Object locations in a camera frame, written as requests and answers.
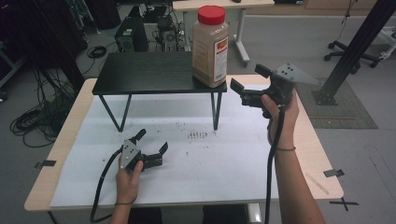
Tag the black computer tower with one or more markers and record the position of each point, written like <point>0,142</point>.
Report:
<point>130,35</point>

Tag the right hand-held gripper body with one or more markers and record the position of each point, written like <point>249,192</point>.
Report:
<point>281,84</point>

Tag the black wrist band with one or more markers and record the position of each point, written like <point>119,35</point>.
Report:
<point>124,204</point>
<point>286,149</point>

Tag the small black shelf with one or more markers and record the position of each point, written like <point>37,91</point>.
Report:
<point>149,73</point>

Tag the spice jar with red lid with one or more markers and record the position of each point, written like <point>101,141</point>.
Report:
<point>210,49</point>

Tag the white paper sheet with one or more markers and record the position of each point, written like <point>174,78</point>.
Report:
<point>186,168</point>

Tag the grey floor mat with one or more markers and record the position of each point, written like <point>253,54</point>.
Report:
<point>348,115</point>

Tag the black tape strip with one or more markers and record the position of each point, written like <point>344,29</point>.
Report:
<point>333,173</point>
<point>46,163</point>

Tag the person's left hand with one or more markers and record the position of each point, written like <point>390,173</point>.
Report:
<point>127,186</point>

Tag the black tape cross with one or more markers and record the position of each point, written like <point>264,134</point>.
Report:
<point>344,203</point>

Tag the person's right hand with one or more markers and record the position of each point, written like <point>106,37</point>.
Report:
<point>289,124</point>

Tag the black metal frame post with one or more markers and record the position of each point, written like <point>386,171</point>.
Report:
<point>355,49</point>

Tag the office chair base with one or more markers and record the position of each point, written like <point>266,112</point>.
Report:
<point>348,54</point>

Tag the person's legs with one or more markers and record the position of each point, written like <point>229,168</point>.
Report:
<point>224,215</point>

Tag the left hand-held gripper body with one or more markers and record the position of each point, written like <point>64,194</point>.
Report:
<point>130,154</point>

